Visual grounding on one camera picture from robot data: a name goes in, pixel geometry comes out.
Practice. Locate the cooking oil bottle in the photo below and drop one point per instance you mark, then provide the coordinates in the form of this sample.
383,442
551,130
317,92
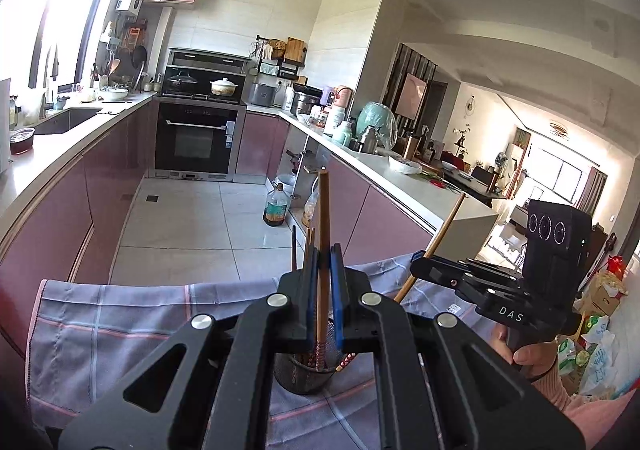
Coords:
276,207

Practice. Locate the hanging black frying pan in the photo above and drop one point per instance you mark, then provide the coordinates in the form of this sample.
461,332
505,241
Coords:
140,58

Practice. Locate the black countertop rack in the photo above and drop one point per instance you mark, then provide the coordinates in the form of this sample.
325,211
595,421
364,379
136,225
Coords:
272,68

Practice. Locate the wooden chopstick red patterned end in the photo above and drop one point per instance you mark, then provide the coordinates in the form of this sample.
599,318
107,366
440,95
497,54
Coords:
307,245
324,220
294,250
440,235

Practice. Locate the wall clock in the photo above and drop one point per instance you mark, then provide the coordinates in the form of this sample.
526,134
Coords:
470,105

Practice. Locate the living room window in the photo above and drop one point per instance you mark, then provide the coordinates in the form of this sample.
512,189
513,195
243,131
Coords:
565,180

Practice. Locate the person's right hand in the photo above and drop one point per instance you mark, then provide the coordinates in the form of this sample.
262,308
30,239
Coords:
532,357

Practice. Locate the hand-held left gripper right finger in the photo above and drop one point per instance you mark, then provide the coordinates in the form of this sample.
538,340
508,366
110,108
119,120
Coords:
336,300

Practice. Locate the steel range hood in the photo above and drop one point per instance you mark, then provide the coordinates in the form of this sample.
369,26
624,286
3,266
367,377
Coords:
210,61

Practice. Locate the ceiling lamp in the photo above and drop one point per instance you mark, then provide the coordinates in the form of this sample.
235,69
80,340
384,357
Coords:
559,129

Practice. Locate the pink wall picture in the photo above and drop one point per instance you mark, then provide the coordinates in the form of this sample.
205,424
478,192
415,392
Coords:
411,95

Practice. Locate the white casserole pot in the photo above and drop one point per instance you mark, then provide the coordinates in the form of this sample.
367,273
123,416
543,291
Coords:
226,87

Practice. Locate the black mesh utensil holder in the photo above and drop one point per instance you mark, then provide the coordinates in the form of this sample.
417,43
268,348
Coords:
292,377

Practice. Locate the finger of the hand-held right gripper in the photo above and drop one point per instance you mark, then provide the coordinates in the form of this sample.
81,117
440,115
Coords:
435,275
495,267

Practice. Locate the steel kettle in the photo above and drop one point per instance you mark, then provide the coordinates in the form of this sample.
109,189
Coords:
369,140

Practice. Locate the person's right forearm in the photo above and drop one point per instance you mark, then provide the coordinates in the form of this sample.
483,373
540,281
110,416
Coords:
590,420

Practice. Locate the silver rice cooker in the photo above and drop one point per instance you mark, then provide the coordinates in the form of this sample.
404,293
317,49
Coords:
260,94

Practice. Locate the pink base cabinets under sink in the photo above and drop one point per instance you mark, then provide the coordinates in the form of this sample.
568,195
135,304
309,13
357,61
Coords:
75,210

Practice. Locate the pink thermos jug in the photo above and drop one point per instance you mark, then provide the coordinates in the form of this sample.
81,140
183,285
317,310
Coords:
344,96

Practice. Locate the steel kitchen sink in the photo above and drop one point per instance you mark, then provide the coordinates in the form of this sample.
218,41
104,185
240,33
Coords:
65,119

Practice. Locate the dark red glass container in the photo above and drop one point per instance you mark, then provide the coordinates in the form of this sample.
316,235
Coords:
21,141

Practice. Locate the wooden cutting board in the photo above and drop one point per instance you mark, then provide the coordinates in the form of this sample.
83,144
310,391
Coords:
295,50

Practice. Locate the black built-in oven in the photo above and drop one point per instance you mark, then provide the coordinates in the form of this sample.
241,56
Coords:
195,140

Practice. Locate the pink base cabinets with shelf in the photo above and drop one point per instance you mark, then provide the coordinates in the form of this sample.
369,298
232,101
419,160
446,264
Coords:
390,220

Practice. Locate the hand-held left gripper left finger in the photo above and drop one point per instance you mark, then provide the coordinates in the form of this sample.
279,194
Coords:
312,300

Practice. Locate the cardboard box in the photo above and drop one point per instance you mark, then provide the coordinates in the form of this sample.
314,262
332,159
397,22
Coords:
602,297

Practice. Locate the teal jar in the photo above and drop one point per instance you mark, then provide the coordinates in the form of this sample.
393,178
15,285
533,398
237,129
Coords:
377,123

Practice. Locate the black wok with lid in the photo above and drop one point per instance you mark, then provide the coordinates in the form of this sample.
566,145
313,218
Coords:
180,83

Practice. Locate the mint green canister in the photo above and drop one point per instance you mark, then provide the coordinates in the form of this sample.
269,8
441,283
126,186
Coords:
342,134

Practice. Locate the white green plastic bags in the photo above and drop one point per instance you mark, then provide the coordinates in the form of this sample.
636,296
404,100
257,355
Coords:
592,355

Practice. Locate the grey plaid tablecloth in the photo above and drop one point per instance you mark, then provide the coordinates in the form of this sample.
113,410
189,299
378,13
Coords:
100,330

